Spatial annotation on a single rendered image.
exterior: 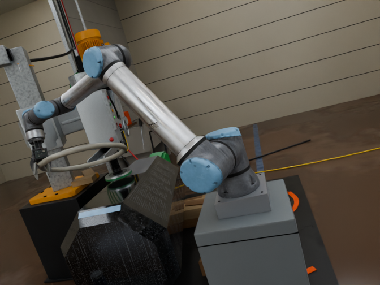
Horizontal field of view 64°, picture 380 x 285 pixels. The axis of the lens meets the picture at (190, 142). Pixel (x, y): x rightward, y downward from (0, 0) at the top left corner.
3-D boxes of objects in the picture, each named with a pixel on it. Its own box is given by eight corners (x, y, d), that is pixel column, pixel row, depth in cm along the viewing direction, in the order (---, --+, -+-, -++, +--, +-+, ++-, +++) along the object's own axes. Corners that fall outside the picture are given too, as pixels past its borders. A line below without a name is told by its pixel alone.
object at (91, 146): (62, 175, 200) (61, 171, 201) (134, 154, 201) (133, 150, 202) (19, 168, 152) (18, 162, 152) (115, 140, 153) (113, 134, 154)
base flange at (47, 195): (27, 205, 273) (25, 201, 272) (60, 184, 319) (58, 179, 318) (74, 196, 260) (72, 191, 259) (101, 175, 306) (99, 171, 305)
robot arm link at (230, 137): (254, 158, 135) (244, 121, 131) (240, 176, 121) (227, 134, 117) (224, 162, 143) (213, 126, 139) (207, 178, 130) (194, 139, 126)
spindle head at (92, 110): (102, 145, 268) (84, 95, 259) (126, 137, 269) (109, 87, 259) (93, 154, 233) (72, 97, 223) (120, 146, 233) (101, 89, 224)
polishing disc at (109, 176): (101, 181, 239) (100, 180, 239) (110, 172, 259) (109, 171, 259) (126, 175, 236) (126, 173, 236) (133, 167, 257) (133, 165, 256)
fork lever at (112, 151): (104, 149, 266) (102, 143, 265) (125, 143, 267) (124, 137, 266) (83, 169, 199) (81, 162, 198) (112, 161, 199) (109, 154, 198)
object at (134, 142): (125, 180, 539) (109, 133, 521) (148, 156, 662) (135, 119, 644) (158, 173, 524) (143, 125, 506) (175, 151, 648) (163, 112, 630)
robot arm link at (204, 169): (242, 162, 118) (112, 34, 128) (223, 182, 104) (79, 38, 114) (220, 182, 127) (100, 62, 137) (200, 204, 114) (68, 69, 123)
